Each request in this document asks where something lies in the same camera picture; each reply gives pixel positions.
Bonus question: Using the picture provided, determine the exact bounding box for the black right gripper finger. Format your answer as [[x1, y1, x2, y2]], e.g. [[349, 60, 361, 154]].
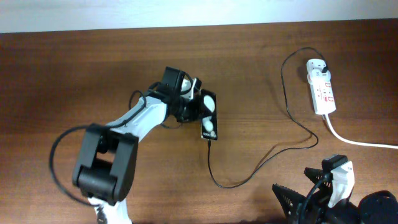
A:
[[304, 167, 324, 184], [272, 184, 305, 222]]

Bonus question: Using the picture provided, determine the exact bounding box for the black smartphone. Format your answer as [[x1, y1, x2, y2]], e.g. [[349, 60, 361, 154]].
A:
[[200, 89, 218, 141]]

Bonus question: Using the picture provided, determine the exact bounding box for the black charging cable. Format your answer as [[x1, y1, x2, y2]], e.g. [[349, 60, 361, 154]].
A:
[[206, 47, 329, 189]]

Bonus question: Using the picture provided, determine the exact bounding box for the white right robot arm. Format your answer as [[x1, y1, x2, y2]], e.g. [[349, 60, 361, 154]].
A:
[[272, 167, 397, 224]]

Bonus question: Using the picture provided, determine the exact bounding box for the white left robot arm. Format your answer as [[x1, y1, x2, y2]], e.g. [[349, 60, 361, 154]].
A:
[[72, 67, 218, 223]]

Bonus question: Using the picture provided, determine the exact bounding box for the white usb charger adapter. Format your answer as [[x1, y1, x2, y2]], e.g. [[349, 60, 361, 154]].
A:
[[306, 58, 331, 85]]

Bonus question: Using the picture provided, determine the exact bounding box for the white power strip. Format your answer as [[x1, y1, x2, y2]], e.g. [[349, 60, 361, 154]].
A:
[[305, 58, 337, 115]]

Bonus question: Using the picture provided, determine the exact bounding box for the white power strip cord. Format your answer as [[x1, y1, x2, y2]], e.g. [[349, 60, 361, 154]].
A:
[[323, 113, 398, 149]]

